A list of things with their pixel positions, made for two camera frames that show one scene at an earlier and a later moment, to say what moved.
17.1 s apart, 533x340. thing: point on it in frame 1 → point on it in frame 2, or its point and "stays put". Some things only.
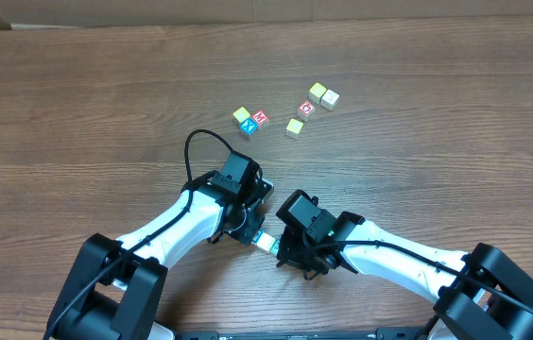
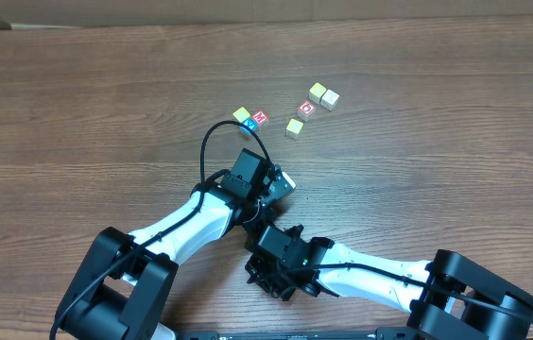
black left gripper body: [249, 227] → [268, 203]
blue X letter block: [249, 126] stays put
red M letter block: [260, 117] stays put
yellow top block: [317, 92] stays put
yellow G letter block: [241, 114] stays put
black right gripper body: [288, 250] → [257, 272]
